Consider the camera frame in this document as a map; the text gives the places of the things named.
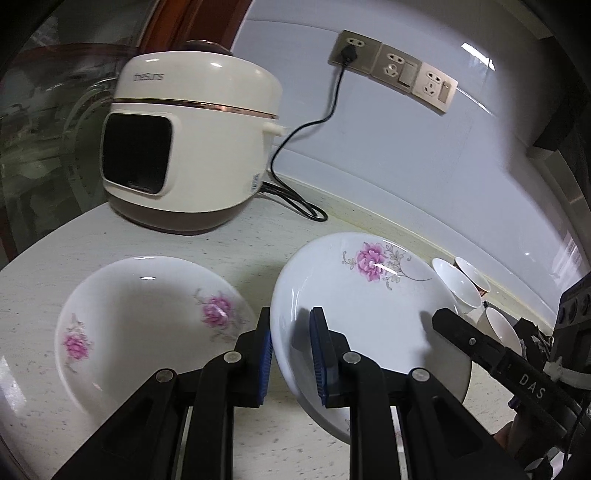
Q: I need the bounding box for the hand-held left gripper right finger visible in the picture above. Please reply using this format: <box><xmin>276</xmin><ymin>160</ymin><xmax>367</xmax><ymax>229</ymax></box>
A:
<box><xmin>309</xmin><ymin>307</ymin><xmax>527</xmax><ymax>480</ymax></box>

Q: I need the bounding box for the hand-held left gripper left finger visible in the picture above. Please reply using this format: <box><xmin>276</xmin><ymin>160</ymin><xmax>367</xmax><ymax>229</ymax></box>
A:
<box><xmin>51</xmin><ymin>307</ymin><xmax>273</xmax><ymax>480</ymax></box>

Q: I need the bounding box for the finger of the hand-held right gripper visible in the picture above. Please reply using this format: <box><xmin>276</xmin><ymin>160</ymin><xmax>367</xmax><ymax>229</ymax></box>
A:
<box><xmin>510</xmin><ymin>318</ymin><xmax>550</xmax><ymax>361</ymax></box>
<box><xmin>431</xmin><ymin>308</ymin><xmax>509</xmax><ymax>377</ymax></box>

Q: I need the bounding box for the white bowl with green rim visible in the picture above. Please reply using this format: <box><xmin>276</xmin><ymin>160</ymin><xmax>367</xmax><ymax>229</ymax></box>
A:
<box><xmin>480</xmin><ymin>307</ymin><xmax>525</xmax><ymax>356</ymax></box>

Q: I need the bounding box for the white bowl with pink flowers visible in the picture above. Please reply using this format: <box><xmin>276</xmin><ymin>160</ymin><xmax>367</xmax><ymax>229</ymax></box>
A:
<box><xmin>431</xmin><ymin>257</ymin><xmax>483</xmax><ymax>319</ymax></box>

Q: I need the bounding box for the white plate with pink flower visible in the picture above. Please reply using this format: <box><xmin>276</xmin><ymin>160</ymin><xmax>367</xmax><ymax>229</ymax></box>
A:
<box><xmin>270</xmin><ymin>232</ymin><xmax>472</xmax><ymax>444</ymax></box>

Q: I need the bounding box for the white plate with pink flowers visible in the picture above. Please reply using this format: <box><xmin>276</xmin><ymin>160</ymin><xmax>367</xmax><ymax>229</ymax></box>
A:
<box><xmin>54</xmin><ymin>255</ymin><xmax>257</xmax><ymax>418</ymax></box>

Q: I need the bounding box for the dark range hood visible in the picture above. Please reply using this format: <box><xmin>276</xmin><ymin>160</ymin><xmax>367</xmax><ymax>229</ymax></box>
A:
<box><xmin>531</xmin><ymin>83</ymin><xmax>591</xmax><ymax>162</ymax></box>

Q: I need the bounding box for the cream rice cooker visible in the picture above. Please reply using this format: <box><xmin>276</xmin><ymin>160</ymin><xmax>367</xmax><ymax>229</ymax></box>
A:
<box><xmin>100</xmin><ymin>41</ymin><xmax>287</xmax><ymax>232</ymax></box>

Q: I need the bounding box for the glass window pane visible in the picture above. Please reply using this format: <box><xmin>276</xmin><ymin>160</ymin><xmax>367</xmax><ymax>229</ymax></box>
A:
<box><xmin>0</xmin><ymin>9</ymin><xmax>153</xmax><ymax>273</ymax></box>

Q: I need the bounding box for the black power cable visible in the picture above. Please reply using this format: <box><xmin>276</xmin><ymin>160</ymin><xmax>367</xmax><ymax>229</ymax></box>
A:
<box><xmin>261</xmin><ymin>60</ymin><xmax>345</xmax><ymax>222</ymax></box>

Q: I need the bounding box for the beige socket with switch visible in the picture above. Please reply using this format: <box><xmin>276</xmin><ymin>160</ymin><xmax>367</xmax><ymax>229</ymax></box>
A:
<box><xmin>412</xmin><ymin>62</ymin><xmax>459</xmax><ymax>114</ymax></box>
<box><xmin>372</xmin><ymin>44</ymin><xmax>423</xmax><ymax>93</ymax></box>

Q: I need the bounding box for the beige wall socket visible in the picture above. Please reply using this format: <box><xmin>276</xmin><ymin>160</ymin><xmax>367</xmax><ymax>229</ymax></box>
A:
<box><xmin>329</xmin><ymin>30</ymin><xmax>383</xmax><ymax>77</ymax></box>

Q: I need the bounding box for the brown wooden window frame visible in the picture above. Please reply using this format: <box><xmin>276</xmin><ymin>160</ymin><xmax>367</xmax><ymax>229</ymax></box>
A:
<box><xmin>139</xmin><ymin>0</ymin><xmax>252</xmax><ymax>61</ymax></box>

